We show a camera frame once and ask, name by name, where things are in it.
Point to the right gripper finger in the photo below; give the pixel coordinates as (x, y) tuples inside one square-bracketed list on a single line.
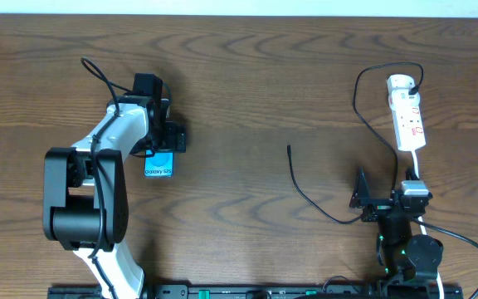
[(411, 174), (361, 195)]

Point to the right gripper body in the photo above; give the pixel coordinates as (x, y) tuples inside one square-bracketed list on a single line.
[(376, 208)]

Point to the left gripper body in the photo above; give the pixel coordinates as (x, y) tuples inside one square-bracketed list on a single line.
[(173, 139)]

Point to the blue Galaxy smartphone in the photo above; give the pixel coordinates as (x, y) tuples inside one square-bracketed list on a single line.
[(159, 166)]

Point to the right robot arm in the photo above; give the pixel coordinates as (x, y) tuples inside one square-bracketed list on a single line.
[(411, 260)]

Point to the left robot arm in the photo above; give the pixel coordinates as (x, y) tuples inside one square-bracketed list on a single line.
[(85, 200)]

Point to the white power strip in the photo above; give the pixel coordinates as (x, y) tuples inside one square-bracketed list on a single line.
[(407, 118)]

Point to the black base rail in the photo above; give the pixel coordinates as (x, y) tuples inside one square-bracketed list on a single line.
[(337, 290)]

